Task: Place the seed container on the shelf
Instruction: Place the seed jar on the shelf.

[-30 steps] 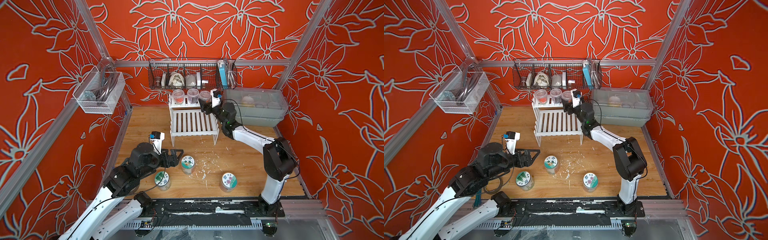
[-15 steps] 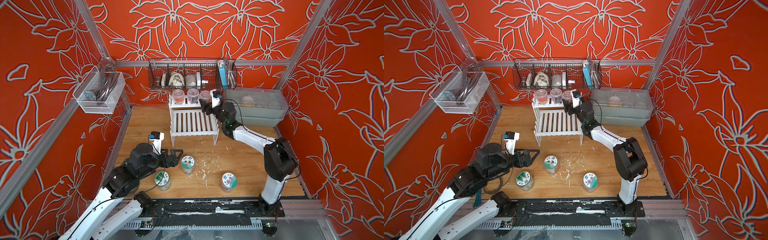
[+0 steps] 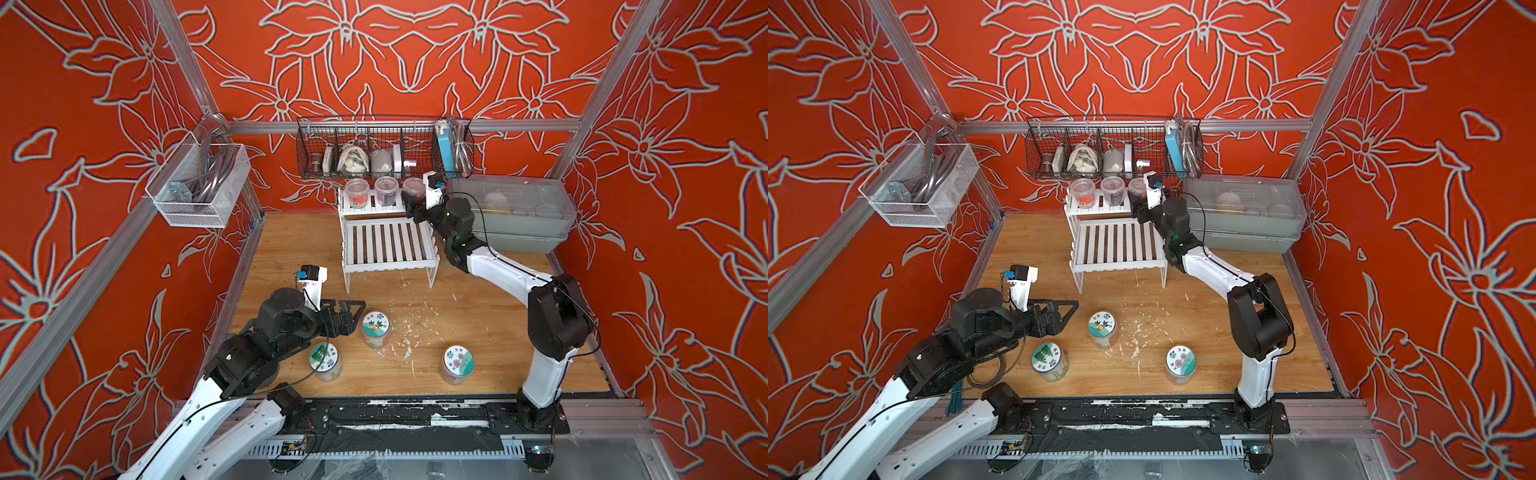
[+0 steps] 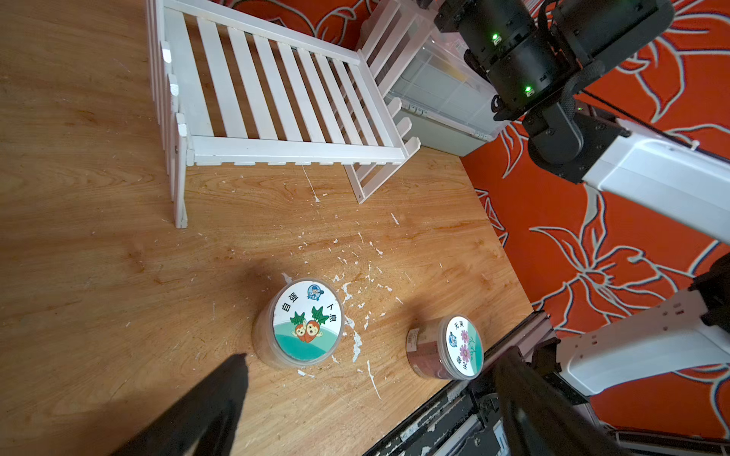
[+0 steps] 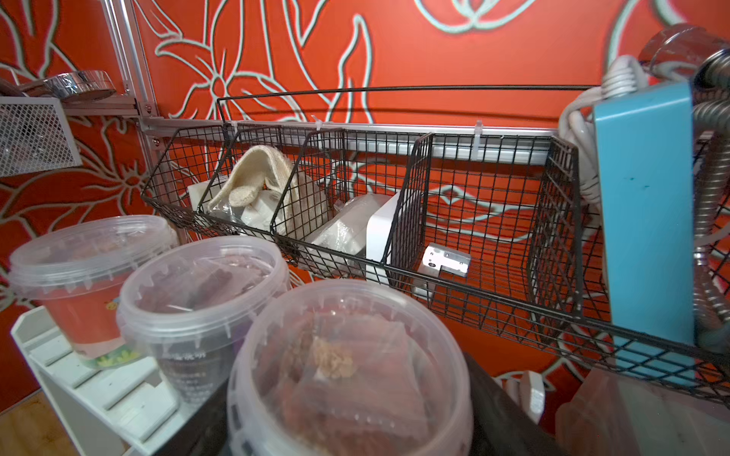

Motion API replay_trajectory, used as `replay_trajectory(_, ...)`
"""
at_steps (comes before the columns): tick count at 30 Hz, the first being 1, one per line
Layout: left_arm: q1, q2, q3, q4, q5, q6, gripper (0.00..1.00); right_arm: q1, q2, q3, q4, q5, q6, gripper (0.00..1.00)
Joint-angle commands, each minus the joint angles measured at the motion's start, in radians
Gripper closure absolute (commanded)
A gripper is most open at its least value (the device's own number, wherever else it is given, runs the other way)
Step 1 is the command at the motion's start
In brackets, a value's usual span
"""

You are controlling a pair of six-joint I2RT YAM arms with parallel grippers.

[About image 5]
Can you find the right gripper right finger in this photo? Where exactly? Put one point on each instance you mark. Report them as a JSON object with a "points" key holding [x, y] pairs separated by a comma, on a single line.
{"points": [[499, 426]]}

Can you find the blue box in basket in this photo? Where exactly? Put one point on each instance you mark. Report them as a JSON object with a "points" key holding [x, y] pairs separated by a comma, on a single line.
{"points": [[644, 143]]}

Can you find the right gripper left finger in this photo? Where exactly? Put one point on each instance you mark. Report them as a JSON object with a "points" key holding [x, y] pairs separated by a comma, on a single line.
{"points": [[206, 431]]}

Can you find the clear plastic wall bin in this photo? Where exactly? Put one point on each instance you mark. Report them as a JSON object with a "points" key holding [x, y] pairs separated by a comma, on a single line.
{"points": [[35, 137]]}

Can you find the grey lidded storage box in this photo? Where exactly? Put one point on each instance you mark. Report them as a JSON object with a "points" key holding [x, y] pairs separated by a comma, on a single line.
{"points": [[617, 415]]}

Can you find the small clear cup red seeds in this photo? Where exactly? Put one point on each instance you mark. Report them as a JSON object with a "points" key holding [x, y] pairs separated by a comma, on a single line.
{"points": [[77, 274]]}

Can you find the black wire wall basket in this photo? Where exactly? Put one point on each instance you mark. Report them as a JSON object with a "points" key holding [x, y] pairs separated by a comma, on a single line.
{"points": [[485, 228]]}

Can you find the white slatted wooden shelf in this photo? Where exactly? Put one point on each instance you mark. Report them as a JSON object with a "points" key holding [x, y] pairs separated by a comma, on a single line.
{"points": [[131, 410]]}

